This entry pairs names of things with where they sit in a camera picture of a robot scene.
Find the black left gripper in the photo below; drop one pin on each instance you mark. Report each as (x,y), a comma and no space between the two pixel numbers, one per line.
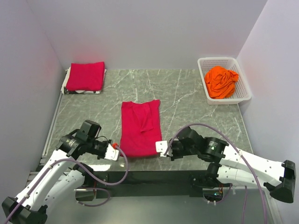
(107,143)

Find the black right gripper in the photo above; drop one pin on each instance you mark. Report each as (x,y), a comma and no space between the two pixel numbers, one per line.
(174,154)

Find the red t-shirt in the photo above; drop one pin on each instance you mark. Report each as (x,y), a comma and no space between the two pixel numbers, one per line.
(140,128)
(86,77)

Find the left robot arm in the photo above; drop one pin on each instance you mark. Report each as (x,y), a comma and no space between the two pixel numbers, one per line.
(60,175)

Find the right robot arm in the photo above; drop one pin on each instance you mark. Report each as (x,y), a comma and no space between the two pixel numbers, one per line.
(231,165)

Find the folded red t-shirt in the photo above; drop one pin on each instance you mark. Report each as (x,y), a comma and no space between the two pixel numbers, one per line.
(86,77)

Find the crumpled orange t-shirt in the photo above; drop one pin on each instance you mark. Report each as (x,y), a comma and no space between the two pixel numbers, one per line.
(220,82)

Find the white plastic basket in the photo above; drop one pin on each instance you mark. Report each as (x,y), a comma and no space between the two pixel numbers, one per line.
(242,90)

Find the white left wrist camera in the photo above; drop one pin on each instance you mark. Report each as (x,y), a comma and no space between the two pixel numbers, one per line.
(112,154)

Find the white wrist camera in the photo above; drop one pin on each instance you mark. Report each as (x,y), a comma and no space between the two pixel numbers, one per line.
(112,154)
(161,148)

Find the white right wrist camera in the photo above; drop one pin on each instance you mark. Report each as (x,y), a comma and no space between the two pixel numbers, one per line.
(161,148)

